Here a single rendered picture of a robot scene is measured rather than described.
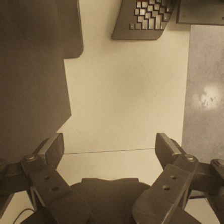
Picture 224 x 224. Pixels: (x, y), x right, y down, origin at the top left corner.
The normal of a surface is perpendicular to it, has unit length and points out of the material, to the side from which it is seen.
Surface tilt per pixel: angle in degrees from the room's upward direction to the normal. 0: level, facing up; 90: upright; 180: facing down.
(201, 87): 0
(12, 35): 86
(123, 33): 5
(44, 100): 86
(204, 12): 0
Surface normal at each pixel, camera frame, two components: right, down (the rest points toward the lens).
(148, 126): 0.02, 0.30
